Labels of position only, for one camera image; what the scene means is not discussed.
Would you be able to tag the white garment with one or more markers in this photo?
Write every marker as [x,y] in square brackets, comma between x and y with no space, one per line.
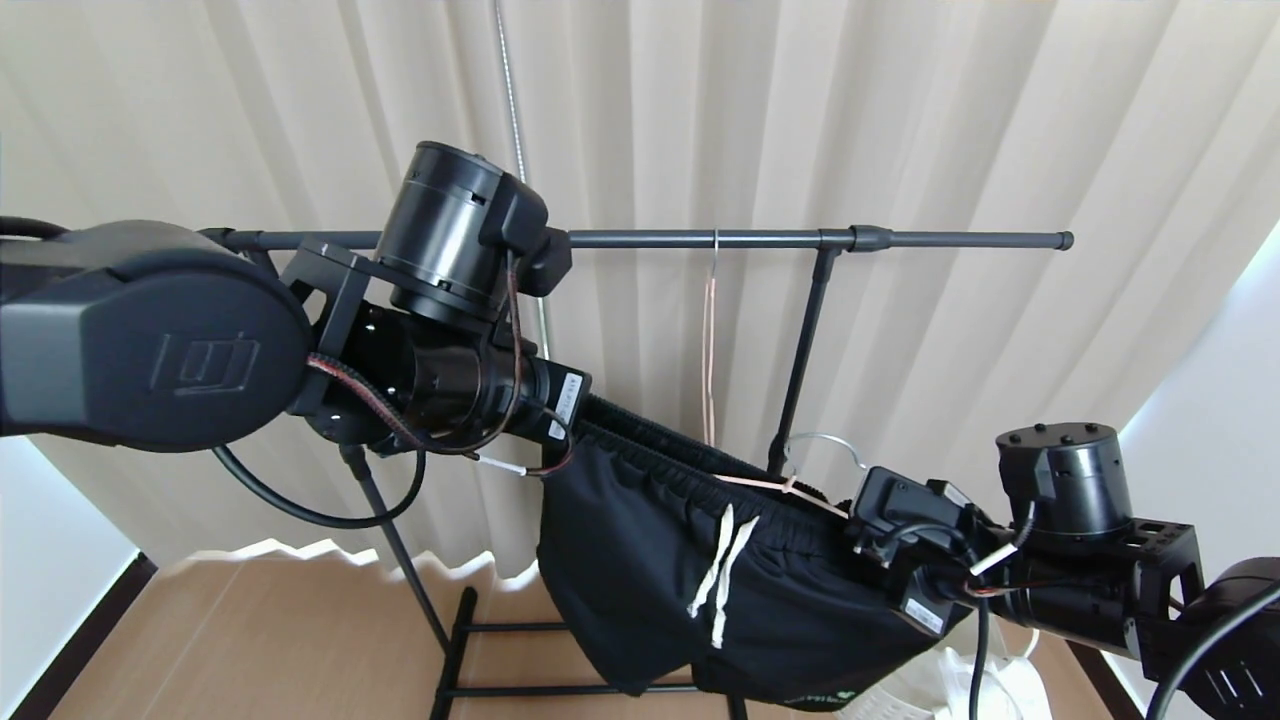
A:
[1010,690]

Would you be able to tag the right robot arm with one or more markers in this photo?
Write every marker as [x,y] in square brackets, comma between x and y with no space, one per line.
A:
[1070,480]

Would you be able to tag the beige curtain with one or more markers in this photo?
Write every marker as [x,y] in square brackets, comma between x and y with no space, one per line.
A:
[900,120]

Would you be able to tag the black shorts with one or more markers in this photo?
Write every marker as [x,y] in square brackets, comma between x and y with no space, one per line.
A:
[640,560]

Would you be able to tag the pink clothes hanger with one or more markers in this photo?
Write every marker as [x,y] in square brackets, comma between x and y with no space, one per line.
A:
[709,330]
[760,484]

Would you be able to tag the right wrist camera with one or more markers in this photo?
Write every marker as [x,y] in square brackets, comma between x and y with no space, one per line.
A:
[900,510]

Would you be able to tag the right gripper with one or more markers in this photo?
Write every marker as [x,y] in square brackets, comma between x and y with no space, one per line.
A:
[930,600]

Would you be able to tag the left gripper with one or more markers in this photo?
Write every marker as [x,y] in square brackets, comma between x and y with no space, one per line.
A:
[560,395]

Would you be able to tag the white laundry basket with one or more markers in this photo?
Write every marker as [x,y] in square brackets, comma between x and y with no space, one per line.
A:
[900,695]

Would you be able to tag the black clothes rack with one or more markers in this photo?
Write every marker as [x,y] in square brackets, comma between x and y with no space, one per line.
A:
[900,239]

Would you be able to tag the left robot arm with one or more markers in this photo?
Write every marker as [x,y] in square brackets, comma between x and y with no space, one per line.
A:
[150,340]

